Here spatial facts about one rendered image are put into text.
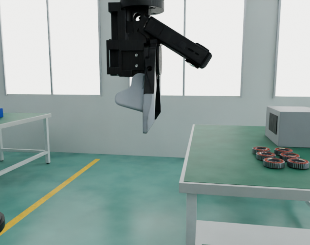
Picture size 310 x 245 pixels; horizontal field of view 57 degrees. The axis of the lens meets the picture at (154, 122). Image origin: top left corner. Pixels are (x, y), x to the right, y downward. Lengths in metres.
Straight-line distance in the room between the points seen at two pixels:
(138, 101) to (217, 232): 0.66
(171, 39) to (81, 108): 4.48
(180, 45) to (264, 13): 4.19
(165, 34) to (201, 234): 0.69
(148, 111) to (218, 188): 1.02
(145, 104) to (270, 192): 1.08
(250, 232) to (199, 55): 0.70
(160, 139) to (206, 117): 0.81
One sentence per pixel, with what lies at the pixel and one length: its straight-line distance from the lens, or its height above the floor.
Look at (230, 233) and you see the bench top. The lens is 1.00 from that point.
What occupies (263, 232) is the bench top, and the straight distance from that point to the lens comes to 1.03.
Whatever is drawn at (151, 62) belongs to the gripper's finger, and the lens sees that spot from 0.42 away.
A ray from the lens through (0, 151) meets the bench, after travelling 4.94.
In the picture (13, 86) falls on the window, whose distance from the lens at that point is 5.48.
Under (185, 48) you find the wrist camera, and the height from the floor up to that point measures 1.28.
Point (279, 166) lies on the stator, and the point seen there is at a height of 0.77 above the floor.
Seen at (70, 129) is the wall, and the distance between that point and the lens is 5.02.
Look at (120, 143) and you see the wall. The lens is 4.75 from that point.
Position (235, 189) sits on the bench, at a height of 0.73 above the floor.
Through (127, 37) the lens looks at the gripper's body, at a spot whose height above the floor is 1.30.
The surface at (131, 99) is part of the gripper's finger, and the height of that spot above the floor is 1.20.
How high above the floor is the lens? 1.23
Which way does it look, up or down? 8 degrees down
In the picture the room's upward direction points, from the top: straight up
